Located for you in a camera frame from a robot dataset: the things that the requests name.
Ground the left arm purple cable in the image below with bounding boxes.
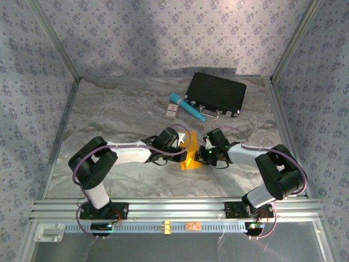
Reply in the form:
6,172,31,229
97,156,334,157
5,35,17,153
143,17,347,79
73,124,193,241

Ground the right gripper thin black cable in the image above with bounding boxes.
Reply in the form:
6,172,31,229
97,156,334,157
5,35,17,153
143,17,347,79
212,159,231,170

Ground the silver metal bracket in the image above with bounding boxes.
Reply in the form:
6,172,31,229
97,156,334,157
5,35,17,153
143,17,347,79
33,223,65,243

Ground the black electronics module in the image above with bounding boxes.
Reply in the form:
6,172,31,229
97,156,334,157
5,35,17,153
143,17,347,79
244,221,265,236
91,222,113,233

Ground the small red white card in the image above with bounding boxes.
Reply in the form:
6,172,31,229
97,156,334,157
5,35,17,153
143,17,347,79
164,103,179,120

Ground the yellow connector block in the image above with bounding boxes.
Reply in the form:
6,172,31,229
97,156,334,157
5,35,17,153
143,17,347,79
159,220,172,235

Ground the aluminium side rail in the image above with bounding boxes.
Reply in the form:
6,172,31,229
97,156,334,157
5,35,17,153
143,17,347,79
268,80,313,199
42,78,81,200

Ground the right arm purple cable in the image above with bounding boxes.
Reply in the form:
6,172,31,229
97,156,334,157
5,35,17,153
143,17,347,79
218,126,308,241

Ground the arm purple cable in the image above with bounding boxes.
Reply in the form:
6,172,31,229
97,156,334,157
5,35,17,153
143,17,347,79
73,124,193,241
218,126,308,241

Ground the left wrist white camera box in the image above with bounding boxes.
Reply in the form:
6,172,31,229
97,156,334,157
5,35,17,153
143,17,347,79
176,130,191,145

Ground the aluminium frame post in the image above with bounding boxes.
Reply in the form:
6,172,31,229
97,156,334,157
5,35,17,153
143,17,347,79
271,0,325,82
27,0,82,81

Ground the slotted grey cable strip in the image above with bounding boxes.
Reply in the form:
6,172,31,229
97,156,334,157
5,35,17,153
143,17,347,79
64,221,248,233

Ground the black hard case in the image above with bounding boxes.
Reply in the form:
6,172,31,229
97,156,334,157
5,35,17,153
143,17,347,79
184,72,248,118

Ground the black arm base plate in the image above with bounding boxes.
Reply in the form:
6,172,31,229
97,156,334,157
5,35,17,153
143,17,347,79
225,201,275,219
79,201,129,221

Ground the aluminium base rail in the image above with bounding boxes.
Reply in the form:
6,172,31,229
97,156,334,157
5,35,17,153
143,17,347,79
28,198,324,222

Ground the left gripper thin black cable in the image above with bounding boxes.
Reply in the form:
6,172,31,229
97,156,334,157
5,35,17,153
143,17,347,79
147,138,170,168

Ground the gripper thin black cable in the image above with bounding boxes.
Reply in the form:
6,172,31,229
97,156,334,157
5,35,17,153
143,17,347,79
147,138,170,168
212,159,231,170

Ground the teal pen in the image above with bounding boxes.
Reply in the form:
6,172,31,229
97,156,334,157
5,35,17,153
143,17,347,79
169,92,206,122

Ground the yellow paper sheet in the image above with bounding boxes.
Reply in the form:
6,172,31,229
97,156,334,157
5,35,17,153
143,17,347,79
178,130,204,170

